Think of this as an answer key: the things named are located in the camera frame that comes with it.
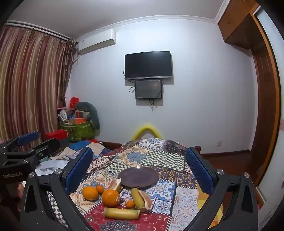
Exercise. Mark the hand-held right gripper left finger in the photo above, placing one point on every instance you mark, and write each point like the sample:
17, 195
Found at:
78, 171

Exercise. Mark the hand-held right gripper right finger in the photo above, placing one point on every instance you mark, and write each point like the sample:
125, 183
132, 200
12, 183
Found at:
197, 168

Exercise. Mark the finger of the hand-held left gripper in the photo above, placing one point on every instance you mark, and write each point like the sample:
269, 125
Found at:
28, 136
47, 144

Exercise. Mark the large orange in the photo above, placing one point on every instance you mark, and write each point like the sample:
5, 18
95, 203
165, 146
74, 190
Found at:
90, 193
110, 198

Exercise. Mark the small mandarin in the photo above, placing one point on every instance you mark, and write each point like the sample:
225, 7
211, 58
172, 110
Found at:
99, 189
130, 204

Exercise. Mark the dark purple round plate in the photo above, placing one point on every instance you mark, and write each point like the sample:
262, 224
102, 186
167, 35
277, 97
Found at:
138, 176

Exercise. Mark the person's left hand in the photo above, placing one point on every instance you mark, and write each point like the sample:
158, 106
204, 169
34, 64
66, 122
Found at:
20, 190

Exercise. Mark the red box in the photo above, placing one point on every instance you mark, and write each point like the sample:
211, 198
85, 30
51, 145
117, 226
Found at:
56, 134

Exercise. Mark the white crumpled paper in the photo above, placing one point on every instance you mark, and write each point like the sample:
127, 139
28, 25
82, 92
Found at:
51, 167

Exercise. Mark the blue beige quilt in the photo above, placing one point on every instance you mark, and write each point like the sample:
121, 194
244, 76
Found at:
73, 149

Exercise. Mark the orange yellow blanket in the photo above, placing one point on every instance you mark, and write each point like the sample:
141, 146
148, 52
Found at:
203, 196

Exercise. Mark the orange box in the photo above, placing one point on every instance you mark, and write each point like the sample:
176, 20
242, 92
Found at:
77, 121

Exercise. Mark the colourful patchwork blanket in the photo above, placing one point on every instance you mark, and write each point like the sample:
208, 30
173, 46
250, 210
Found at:
164, 200

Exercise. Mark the red plastic bag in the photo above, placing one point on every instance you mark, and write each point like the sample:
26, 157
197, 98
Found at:
74, 102

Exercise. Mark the striped brown curtain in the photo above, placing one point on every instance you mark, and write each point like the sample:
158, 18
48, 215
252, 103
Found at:
31, 84

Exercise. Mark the white air conditioner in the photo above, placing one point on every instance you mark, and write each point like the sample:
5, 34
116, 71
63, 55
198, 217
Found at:
96, 41

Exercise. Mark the wooden overhead cabinet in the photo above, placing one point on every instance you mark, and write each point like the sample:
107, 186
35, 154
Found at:
239, 22

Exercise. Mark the white wall outlet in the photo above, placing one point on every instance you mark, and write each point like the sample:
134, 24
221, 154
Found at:
219, 143

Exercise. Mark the small black wall monitor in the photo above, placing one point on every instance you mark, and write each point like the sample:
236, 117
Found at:
148, 88

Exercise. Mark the white curtain rail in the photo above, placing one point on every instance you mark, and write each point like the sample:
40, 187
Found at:
37, 28

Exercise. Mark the wooden door frame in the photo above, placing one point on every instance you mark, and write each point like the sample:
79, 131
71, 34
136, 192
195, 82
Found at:
269, 88

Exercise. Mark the black wall television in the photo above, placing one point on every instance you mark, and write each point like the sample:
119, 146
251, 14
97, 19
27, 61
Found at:
148, 64

